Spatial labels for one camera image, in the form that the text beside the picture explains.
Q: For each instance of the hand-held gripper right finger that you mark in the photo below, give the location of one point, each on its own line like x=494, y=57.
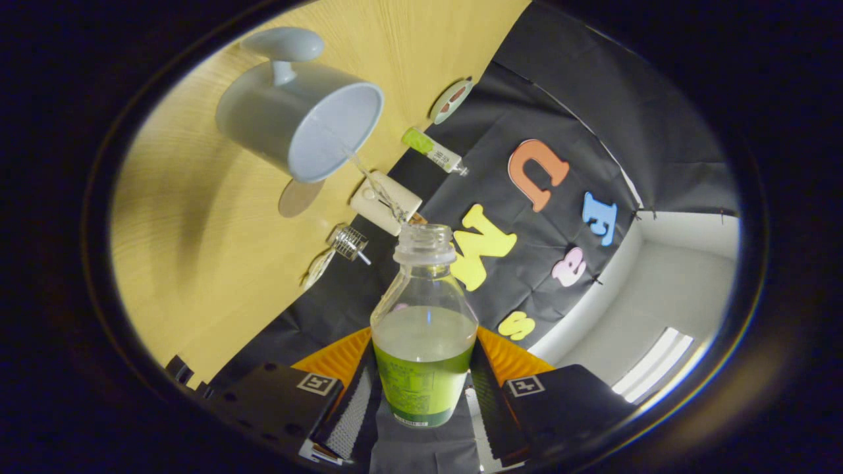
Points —
x=490, y=408

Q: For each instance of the pale green plate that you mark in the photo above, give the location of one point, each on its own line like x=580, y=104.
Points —
x=440, y=115

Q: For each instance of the white toaster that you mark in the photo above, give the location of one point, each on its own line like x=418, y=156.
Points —
x=367, y=205

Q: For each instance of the clear juice bottle green label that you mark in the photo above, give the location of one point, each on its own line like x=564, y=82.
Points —
x=421, y=382

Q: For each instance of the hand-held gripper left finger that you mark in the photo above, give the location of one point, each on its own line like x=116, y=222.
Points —
x=352, y=408

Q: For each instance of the wooden table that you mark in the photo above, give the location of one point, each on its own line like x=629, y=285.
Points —
x=197, y=263

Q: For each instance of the purple straw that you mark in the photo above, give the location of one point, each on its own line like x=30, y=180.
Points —
x=364, y=257

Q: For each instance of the ceiling light panel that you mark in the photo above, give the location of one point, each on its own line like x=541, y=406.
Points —
x=652, y=365

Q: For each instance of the brown bread slice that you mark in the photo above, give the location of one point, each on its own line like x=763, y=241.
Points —
x=419, y=218

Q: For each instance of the slim white label drink bottle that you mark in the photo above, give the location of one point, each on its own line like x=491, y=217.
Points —
x=435, y=151

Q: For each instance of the pale blue cup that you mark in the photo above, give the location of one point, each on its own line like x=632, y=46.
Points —
x=263, y=112

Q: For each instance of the round brown coaster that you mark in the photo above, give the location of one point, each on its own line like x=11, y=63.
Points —
x=296, y=197

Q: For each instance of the white divided snack tray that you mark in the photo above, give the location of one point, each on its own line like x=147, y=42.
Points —
x=318, y=268

